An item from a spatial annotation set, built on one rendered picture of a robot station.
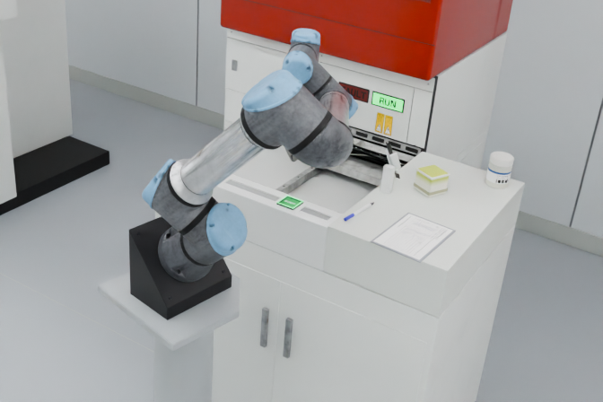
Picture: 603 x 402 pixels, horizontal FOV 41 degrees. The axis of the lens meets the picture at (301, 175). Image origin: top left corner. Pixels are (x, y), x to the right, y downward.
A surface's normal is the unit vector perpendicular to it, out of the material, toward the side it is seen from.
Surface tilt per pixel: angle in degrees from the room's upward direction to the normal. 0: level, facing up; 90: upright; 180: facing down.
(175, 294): 46
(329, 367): 90
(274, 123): 103
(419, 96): 90
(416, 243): 0
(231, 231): 53
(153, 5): 90
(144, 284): 90
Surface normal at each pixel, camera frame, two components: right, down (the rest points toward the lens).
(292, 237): -0.53, 0.35
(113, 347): 0.07, -0.89
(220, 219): 0.67, -0.27
